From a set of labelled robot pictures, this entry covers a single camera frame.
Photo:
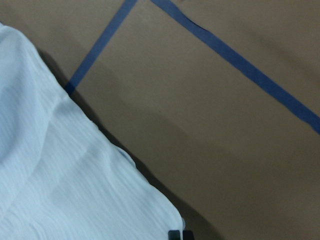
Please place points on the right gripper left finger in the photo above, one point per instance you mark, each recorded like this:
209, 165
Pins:
174, 235

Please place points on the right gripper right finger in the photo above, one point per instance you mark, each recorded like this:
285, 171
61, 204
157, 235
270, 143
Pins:
187, 235

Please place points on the light blue button-up shirt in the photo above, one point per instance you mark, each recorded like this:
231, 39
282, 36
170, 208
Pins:
60, 177

